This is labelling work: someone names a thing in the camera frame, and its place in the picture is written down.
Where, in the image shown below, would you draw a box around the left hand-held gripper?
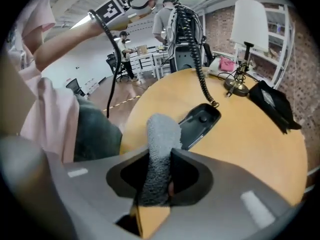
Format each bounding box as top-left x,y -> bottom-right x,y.
87,0 -> 158,32

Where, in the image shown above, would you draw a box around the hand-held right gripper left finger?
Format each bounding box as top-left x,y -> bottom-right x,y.
46,147 -> 151,240

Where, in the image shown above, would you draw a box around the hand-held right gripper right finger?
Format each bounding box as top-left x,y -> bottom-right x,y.
149,148 -> 301,240

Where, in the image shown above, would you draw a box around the grey cloth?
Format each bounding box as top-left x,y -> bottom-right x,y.
139,113 -> 183,207

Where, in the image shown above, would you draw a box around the person's left forearm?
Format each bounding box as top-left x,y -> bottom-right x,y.
32,21 -> 106,72

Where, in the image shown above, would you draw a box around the pink cloth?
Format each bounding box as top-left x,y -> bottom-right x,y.
219,56 -> 236,72

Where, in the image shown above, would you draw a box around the black swivel chair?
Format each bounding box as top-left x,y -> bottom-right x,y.
106,53 -> 124,82

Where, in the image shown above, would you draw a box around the person's dark trousers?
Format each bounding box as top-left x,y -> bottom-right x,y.
73,95 -> 123,162

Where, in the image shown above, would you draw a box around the white desk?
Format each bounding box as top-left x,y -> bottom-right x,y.
129,51 -> 173,82

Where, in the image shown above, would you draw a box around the black mesh chair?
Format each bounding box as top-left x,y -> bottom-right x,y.
66,78 -> 86,98

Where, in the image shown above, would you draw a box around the black backpack rig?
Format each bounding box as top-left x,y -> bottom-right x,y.
171,8 -> 201,74

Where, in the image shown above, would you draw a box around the person's pink shirt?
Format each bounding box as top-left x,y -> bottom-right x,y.
7,0 -> 81,164

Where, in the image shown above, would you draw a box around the black fabric bag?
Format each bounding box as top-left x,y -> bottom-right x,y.
248,80 -> 302,135

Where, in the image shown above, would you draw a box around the white telephone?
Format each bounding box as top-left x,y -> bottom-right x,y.
207,58 -> 223,75

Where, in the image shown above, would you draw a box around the white shade table lamp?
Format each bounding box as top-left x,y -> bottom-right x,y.
223,0 -> 270,97

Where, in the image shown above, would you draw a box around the white metal shelf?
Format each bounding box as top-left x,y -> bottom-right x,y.
234,3 -> 296,90

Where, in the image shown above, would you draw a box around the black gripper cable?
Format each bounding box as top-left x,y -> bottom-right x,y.
88,8 -> 123,119

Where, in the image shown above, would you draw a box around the black coiled phone cord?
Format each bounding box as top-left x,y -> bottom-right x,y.
169,0 -> 220,109

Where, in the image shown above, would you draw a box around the black lamp power cable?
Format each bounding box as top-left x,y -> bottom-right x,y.
217,61 -> 260,98

